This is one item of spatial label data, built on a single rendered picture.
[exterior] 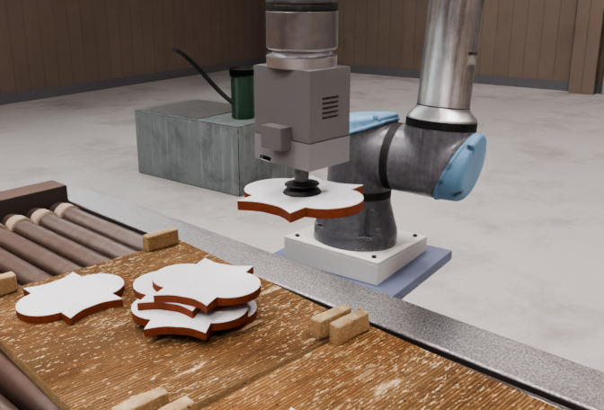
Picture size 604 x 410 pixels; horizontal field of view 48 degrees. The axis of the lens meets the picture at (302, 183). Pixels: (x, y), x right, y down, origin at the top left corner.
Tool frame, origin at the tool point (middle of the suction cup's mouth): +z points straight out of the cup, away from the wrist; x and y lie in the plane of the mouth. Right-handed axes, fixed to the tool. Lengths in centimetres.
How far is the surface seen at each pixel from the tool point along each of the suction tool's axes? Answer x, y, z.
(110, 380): -20.0, -9.8, 18.3
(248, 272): 3.6, -13.6, 14.1
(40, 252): -7, -55, 20
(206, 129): 220, -306, 71
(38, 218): 1, -73, 20
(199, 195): 207, -299, 112
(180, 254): 6.9, -34.2, 18.3
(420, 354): 8.4, 11.2, 18.3
